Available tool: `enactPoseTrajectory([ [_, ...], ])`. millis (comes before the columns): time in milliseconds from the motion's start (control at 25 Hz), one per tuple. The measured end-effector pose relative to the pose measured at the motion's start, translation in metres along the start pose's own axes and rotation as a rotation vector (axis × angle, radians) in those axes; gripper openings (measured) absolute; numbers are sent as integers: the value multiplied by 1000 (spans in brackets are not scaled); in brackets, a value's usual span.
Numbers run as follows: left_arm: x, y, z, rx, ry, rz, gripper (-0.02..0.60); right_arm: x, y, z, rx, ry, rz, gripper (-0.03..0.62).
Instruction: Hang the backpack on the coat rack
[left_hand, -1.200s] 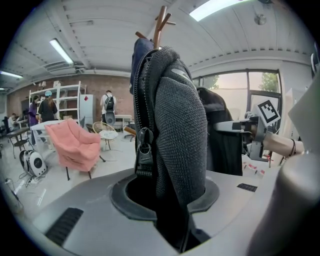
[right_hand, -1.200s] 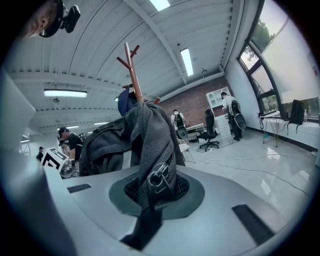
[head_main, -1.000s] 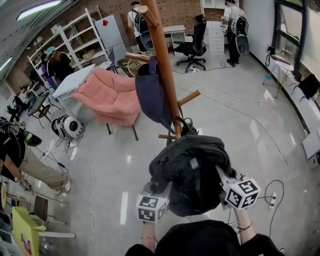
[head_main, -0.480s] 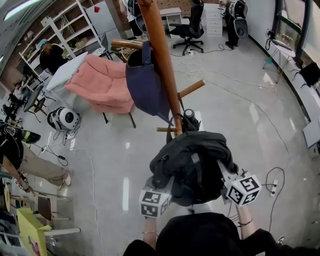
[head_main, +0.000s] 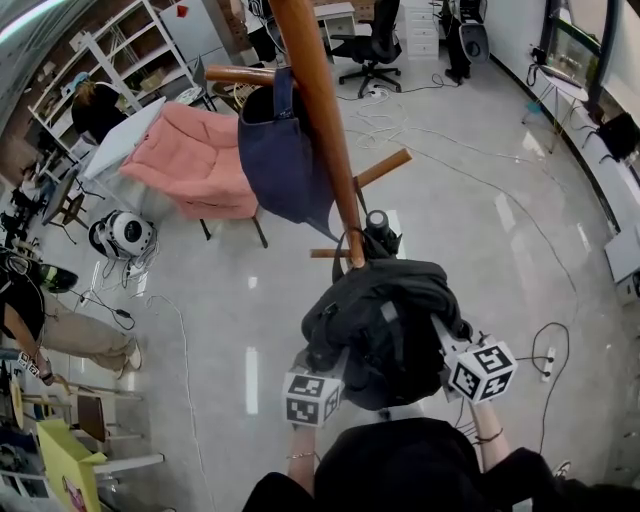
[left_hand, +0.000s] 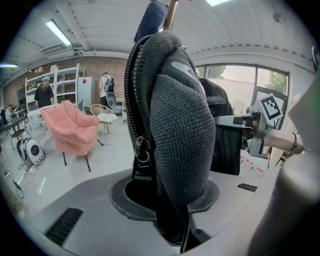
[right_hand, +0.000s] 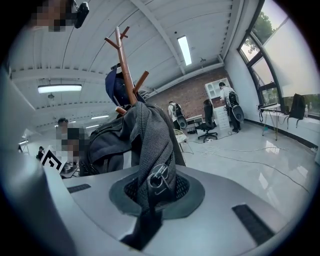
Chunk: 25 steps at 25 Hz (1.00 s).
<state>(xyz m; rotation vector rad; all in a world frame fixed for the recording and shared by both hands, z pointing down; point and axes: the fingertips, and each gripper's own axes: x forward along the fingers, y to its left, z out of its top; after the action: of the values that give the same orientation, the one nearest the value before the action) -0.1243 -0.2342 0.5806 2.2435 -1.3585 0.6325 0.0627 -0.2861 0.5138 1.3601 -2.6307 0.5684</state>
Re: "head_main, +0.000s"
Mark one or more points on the white power strip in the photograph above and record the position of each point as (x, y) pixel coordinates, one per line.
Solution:
(549, 364)
(380, 92)

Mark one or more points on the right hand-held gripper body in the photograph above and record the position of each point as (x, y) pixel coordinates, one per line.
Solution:
(482, 372)

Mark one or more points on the small round side table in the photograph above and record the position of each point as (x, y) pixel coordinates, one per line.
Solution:
(562, 82)

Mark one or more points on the black bag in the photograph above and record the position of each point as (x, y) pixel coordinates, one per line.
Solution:
(620, 134)

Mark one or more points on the white folding table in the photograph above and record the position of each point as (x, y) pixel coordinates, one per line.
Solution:
(120, 140)

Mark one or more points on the wooden chair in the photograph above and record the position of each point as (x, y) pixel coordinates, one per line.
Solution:
(92, 415)

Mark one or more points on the dark wrist band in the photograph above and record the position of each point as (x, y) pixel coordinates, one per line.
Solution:
(490, 436)

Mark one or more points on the black office chair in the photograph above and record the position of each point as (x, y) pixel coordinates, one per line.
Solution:
(372, 45)

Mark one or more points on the person's black clothing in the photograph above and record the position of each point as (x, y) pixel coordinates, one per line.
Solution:
(400, 465)

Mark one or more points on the white drawer cabinet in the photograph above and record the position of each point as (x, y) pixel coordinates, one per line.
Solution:
(422, 27)

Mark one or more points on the white small desk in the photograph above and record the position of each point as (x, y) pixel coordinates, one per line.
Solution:
(340, 15)

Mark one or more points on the wicker chair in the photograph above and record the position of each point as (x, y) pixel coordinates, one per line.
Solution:
(235, 96)

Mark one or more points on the person's left forearm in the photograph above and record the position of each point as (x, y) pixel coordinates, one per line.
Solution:
(301, 475)

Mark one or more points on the black framed window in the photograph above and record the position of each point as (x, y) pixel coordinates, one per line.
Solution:
(600, 50)

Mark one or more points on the white round helmet device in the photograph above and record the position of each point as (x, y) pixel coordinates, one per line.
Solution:
(127, 232)

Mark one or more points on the white board red sticker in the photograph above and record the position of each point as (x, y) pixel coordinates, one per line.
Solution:
(195, 30)

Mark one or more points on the grey oval back-worn device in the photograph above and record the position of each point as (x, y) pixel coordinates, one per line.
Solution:
(474, 44)

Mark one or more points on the black folding umbrella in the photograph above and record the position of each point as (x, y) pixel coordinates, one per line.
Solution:
(378, 222)

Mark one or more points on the pink cushioned chair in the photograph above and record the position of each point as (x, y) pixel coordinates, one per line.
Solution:
(190, 160)

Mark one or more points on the navy blue cap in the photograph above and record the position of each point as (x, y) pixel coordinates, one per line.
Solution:
(285, 160)

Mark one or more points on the person's shoe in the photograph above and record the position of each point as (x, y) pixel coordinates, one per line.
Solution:
(562, 468)

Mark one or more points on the black backpack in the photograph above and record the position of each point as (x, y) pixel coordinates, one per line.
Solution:
(385, 340)

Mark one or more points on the person's right forearm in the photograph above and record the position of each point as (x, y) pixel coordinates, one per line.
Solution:
(487, 450)

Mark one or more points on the white metal shelf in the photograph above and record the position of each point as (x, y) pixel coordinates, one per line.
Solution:
(100, 55)

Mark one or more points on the teal small object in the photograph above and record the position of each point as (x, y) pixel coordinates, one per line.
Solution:
(533, 107)

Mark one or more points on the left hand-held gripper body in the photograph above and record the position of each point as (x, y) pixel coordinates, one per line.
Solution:
(310, 395)

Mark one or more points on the brown wooden coat rack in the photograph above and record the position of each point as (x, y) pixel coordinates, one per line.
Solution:
(315, 100)

